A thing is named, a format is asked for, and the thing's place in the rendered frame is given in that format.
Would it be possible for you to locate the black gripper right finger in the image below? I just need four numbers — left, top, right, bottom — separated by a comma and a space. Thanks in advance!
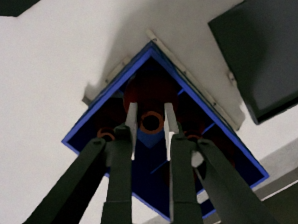
164, 103, 280, 224

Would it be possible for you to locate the blue crate with dividers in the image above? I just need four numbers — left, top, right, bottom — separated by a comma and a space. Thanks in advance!
78, 43, 270, 222

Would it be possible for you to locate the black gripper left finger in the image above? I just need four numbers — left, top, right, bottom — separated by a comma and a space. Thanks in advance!
22, 103, 138, 224

